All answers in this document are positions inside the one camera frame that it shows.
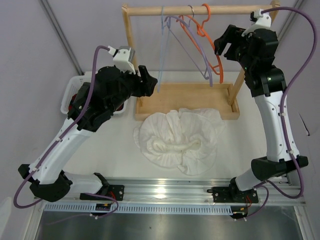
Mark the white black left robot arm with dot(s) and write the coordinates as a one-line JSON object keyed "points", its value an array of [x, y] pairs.
{"points": [[93, 105]]}

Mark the aluminium mounting rail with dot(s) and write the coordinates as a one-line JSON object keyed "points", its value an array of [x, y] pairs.
{"points": [[187, 192]]}

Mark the lilac plastic hanger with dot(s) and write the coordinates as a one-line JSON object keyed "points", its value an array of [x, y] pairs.
{"points": [[207, 73]]}

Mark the wooden clothes rack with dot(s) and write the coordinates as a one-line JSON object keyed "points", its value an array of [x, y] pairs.
{"points": [[194, 94]]}

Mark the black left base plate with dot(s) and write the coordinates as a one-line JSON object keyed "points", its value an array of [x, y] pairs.
{"points": [[113, 191]]}

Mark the light blue wire hanger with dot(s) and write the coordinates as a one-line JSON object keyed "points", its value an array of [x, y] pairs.
{"points": [[164, 42]]}

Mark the white ruffled skirt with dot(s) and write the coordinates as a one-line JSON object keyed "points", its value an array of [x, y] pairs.
{"points": [[182, 139]]}

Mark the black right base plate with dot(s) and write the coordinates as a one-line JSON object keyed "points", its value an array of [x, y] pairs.
{"points": [[231, 194]]}

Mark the red plaid garment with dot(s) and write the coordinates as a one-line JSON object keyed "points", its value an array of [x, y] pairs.
{"points": [[71, 102]]}

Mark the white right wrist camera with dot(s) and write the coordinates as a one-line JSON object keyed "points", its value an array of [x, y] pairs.
{"points": [[259, 21]]}

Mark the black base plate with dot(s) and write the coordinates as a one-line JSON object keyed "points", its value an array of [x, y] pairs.
{"points": [[231, 194], [113, 191]]}

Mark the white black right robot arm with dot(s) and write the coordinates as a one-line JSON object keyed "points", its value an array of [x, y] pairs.
{"points": [[267, 86]]}

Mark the white slotted cable duct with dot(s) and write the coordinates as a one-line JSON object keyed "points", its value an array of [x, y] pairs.
{"points": [[127, 208]]}

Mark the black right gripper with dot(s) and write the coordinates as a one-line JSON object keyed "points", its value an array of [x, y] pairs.
{"points": [[233, 33]]}

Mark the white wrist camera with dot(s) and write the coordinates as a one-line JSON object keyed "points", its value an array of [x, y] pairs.
{"points": [[259, 21], [123, 58]]}

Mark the white plastic basket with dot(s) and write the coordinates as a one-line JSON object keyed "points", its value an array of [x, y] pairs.
{"points": [[72, 88]]}

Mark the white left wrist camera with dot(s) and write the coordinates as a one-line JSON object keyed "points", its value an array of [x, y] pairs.
{"points": [[123, 58]]}

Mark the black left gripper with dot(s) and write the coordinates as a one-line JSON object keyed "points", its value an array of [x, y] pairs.
{"points": [[145, 88]]}

